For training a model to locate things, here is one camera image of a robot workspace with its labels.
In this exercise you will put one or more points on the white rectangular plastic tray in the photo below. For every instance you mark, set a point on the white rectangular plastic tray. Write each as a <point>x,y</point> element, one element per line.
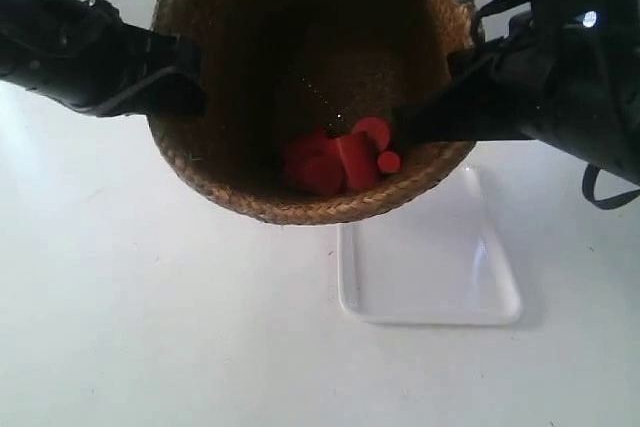
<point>437,260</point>

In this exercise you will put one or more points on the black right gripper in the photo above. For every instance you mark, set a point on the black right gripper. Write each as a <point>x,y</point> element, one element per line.
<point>577,91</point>

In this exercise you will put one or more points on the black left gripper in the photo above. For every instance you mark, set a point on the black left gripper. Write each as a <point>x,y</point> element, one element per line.
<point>81,55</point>

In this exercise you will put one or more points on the brown woven basket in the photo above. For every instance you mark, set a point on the brown woven basket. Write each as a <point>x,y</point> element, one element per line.
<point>277,70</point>

